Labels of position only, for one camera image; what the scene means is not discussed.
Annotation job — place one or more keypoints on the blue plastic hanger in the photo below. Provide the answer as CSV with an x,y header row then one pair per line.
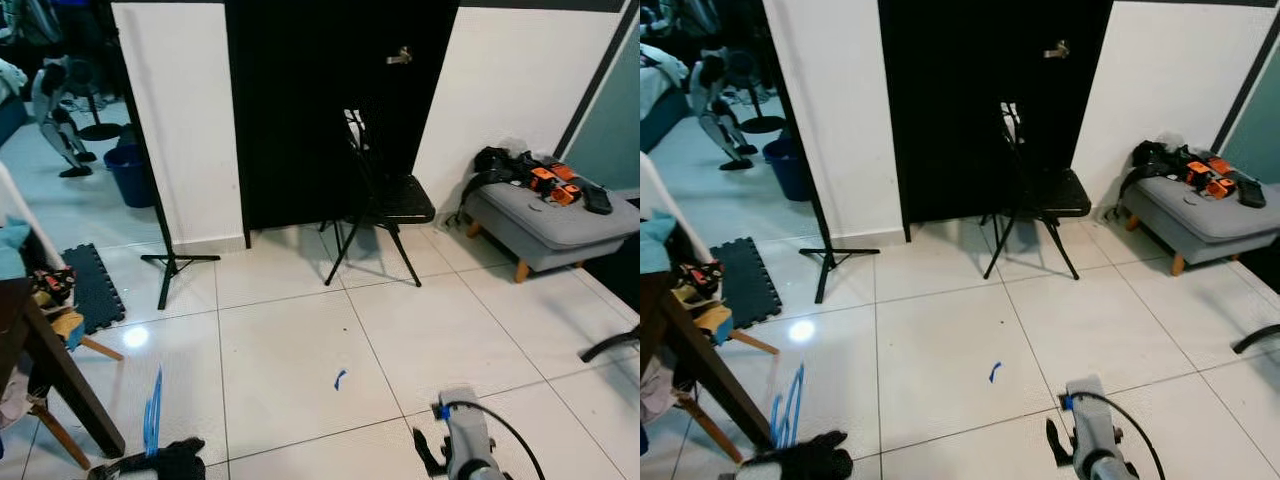
x,y
790,410
153,410

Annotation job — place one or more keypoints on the orange black battery pack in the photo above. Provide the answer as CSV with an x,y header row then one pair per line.
x,y
542,180
1199,173
560,171
1221,187
566,194
1217,164

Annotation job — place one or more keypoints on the grey upholstered ottoman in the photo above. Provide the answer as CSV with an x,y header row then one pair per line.
x,y
560,235
1215,230

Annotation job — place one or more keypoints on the blue bucket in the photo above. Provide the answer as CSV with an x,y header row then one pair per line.
x,y
788,172
130,180

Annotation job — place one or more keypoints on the plain black garment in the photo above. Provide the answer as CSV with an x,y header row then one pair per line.
x,y
150,460
800,460

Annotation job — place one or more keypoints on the white black humanoid robot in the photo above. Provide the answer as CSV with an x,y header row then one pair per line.
x,y
55,110
715,105

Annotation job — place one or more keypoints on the black pole stand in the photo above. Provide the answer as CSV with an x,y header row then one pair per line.
x,y
180,259
850,252

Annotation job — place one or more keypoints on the teal cloth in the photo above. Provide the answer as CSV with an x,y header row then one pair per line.
x,y
655,245
12,250

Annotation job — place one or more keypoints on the blue tape piece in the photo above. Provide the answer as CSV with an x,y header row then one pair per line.
x,y
340,380
995,372

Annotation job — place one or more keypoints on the black foam mat tile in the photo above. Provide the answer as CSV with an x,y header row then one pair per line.
x,y
95,290
750,282

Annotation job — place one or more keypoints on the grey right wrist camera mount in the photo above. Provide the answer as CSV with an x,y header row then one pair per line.
x,y
465,430
1095,420

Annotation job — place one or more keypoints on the yellow cloth item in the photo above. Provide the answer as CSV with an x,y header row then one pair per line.
x,y
715,320
68,328

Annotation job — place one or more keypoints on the white bar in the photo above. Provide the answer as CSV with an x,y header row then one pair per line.
x,y
30,215
672,205

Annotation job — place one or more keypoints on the black metal clothes rack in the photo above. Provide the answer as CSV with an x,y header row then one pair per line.
x,y
605,345
1258,338

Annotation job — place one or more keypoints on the black pedestal fan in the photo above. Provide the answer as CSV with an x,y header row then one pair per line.
x,y
100,130
760,122

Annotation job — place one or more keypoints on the clear plastic bag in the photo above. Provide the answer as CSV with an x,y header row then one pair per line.
x,y
520,145
1175,140

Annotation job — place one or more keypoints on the black folding chair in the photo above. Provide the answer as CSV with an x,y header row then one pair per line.
x,y
405,200
1062,193

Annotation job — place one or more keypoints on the dark wooden table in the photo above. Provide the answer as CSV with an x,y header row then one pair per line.
x,y
45,350
690,345

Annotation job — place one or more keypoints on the black door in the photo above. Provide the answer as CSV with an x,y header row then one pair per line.
x,y
300,120
960,110

